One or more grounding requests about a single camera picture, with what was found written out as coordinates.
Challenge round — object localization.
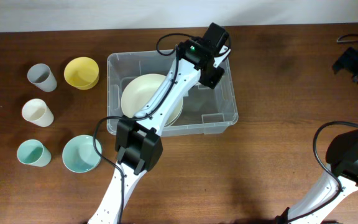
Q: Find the beige plate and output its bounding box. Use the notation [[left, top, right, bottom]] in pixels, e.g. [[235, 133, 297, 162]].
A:
[[121, 73, 183, 126]]

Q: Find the cream plastic cup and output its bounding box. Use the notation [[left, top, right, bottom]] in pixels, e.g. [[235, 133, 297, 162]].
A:
[[22, 98, 54, 128]]

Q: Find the mint green plastic cup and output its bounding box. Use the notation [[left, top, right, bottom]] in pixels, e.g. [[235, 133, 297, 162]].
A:
[[17, 139, 52, 167]]

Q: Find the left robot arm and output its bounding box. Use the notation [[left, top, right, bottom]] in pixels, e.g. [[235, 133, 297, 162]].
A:
[[89, 23, 231, 223]]

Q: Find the grey plastic cup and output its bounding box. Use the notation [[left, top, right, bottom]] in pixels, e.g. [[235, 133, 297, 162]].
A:
[[27, 63, 57, 92]]

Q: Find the yellow plastic bowl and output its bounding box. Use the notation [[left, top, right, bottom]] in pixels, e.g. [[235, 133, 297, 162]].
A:
[[63, 57, 99, 90]]

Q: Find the mint green plastic bowl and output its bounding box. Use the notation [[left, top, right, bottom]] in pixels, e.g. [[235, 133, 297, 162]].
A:
[[62, 135, 101, 174]]

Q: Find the clear plastic storage container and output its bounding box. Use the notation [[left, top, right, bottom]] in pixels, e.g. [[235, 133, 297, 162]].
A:
[[107, 51, 238, 136]]

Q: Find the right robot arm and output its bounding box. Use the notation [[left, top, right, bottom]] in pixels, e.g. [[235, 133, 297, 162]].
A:
[[274, 47, 358, 223]]

